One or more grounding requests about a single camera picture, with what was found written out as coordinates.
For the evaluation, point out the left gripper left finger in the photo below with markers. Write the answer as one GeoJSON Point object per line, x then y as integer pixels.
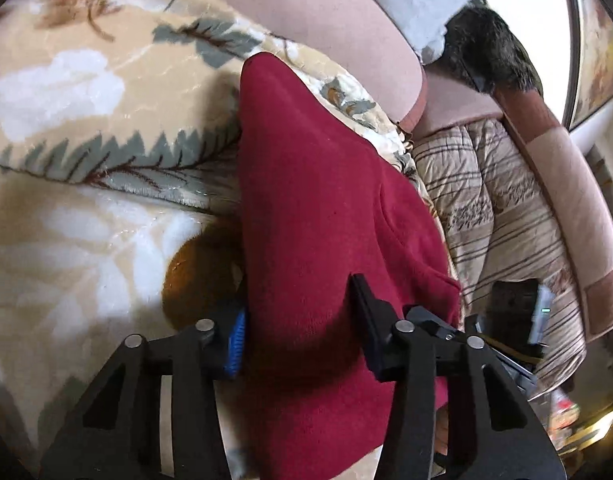
{"type": "Point", "coordinates": [113, 432]}

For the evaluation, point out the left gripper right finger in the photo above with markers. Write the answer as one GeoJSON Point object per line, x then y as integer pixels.
{"type": "Point", "coordinates": [454, 405]}

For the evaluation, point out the red knit sweater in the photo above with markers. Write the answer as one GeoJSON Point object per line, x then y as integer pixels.
{"type": "Point", "coordinates": [318, 204]}

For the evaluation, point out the small black box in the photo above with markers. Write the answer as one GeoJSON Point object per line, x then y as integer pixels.
{"type": "Point", "coordinates": [518, 312]}

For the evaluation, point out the striped beige quilt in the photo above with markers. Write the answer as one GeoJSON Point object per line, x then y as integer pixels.
{"type": "Point", "coordinates": [499, 227]}

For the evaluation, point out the pink side cushion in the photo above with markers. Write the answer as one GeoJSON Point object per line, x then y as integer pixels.
{"type": "Point", "coordinates": [566, 178]}

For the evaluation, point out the floral fleece blanket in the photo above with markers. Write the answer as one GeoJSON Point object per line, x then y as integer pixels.
{"type": "Point", "coordinates": [120, 203]}

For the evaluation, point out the dark furry cushion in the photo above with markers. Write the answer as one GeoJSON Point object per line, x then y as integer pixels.
{"type": "Point", "coordinates": [481, 51]}

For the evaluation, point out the pink quilted headboard cushion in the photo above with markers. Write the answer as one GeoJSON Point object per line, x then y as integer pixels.
{"type": "Point", "coordinates": [357, 35]}

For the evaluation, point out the framed wall painting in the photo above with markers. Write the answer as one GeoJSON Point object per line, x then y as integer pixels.
{"type": "Point", "coordinates": [591, 63]}

